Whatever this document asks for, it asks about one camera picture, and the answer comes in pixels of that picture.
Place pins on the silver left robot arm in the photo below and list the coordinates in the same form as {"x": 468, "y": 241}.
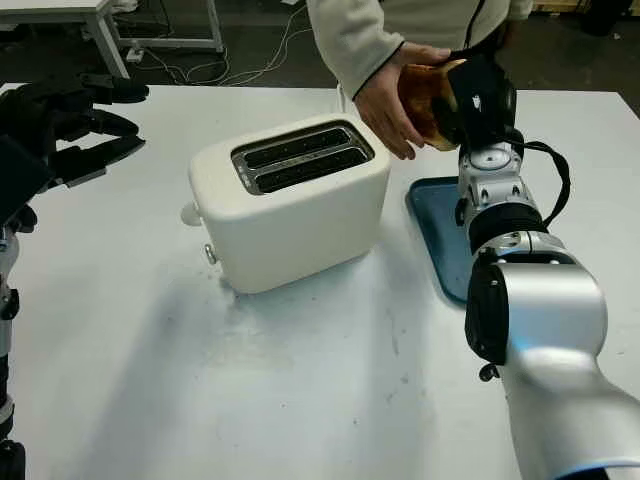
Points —
{"x": 6, "y": 250}

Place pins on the toast slice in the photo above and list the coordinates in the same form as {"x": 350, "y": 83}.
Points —
{"x": 420, "y": 100}

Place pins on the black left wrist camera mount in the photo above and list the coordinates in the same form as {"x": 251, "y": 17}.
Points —
{"x": 17, "y": 175}

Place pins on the white power strip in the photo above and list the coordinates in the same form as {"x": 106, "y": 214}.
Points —
{"x": 135, "y": 54}

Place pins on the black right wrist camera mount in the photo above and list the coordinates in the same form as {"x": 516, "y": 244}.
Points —
{"x": 477, "y": 100}

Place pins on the blue rectangular tray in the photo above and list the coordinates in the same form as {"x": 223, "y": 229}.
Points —
{"x": 440, "y": 240}

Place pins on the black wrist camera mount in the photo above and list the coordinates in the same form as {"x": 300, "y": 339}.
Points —
{"x": 17, "y": 175}
{"x": 477, "y": 100}

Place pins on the white metal-frame desk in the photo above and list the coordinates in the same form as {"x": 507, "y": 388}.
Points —
{"x": 100, "y": 30}

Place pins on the white toaster lever knob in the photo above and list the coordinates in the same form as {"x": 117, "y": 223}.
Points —
{"x": 190, "y": 215}

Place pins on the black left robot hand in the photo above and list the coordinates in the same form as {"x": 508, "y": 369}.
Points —
{"x": 80, "y": 160}

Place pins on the person left hand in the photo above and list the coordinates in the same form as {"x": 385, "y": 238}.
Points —
{"x": 506, "y": 35}

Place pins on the person beige jacket dark trousers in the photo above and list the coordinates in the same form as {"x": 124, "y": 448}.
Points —
{"x": 425, "y": 20}

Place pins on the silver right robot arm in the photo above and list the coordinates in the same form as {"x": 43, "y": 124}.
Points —
{"x": 550, "y": 300}

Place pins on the person right hand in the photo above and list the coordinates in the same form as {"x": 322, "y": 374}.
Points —
{"x": 380, "y": 100}

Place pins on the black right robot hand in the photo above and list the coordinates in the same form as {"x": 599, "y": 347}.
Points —
{"x": 445, "y": 120}

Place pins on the person right forearm beige sleeve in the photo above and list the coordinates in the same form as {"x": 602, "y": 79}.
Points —
{"x": 355, "y": 50}

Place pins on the white two-slot toaster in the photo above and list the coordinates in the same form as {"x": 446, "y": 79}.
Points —
{"x": 300, "y": 225}

